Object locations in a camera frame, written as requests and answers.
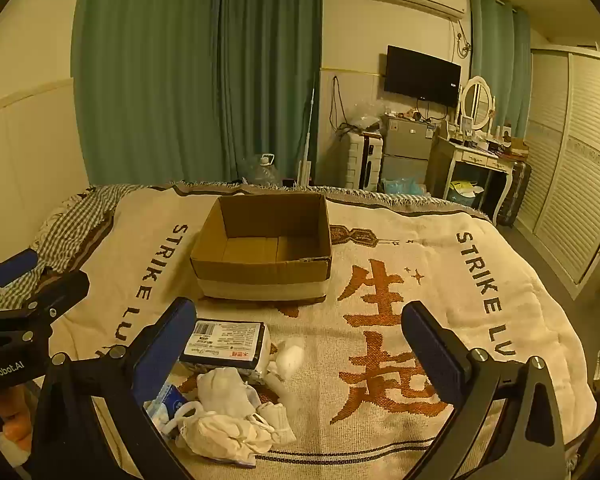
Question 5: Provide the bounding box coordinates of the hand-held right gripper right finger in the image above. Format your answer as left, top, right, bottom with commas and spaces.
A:
401, 301, 567, 480

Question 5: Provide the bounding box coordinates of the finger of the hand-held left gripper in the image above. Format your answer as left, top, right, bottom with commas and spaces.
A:
0, 271, 91, 342
0, 248, 41, 302

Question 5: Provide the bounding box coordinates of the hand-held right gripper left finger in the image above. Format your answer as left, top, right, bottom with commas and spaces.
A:
27, 296, 198, 480

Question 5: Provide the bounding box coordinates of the blue and white packet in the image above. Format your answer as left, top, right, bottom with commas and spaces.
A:
144, 382, 189, 432

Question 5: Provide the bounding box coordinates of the pack of tissues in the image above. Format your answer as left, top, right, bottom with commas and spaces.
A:
179, 319, 272, 386

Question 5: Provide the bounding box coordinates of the white cloth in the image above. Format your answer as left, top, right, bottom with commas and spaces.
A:
196, 367, 262, 419

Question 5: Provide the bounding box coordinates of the cardboard box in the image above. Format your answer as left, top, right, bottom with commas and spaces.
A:
190, 192, 333, 303

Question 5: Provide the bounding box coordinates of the white sock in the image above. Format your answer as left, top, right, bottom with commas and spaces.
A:
274, 336, 307, 377

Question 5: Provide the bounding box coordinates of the small white face mask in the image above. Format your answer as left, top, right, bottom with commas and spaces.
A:
252, 402, 297, 446

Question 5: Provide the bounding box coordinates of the checkered cloth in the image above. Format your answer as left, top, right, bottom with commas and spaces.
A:
0, 185, 147, 312

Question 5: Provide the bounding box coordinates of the orange plush toy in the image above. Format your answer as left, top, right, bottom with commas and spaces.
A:
0, 394, 34, 457

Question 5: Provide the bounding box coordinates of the beige printed blanket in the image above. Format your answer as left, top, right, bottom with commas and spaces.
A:
45, 182, 599, 480

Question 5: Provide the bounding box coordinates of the yellow and white bag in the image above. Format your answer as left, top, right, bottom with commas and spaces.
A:
449, 180, 487, 206

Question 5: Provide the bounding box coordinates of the blue plastic bag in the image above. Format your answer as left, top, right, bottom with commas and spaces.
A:
383, 177, 426, 196

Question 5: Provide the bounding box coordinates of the dark suitcase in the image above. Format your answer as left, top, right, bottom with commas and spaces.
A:
496, 160, 533, 227

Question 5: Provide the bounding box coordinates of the white dressing table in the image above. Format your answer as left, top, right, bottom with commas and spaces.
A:
445, 134, 515, 222

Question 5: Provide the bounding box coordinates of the clear water jug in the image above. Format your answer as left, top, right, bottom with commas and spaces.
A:
244, 152, 284, 187

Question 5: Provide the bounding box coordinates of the small grey fridge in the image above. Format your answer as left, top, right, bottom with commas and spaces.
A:
380, 116, 439, 194

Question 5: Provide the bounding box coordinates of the white suitcase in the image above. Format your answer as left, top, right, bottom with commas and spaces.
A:
343, 132, 385, 191

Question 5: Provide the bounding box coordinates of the white stick vacuum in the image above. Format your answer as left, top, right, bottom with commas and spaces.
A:
296, 72, 317, 187

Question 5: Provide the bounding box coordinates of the white louvred wardrobe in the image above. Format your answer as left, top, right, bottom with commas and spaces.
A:
514, 45, 600, 301

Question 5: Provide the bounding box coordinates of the clear plastic bag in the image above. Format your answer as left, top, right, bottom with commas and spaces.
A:
342, 102, 384, 136

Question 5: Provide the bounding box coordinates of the wide green curtain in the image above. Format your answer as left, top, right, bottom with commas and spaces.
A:
71, 0, 324, 189

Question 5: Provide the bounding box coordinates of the oval white vanity mirror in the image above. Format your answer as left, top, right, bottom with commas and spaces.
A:
459, 75, 495, 132

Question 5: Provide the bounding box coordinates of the narrow green curtain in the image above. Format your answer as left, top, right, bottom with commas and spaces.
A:
468, 0, 531, 134

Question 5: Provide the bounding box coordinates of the black hanging cable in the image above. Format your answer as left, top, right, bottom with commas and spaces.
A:
329, 75, 347, 132

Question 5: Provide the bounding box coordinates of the black wall television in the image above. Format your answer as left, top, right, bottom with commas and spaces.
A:
384, 45, 462, 109

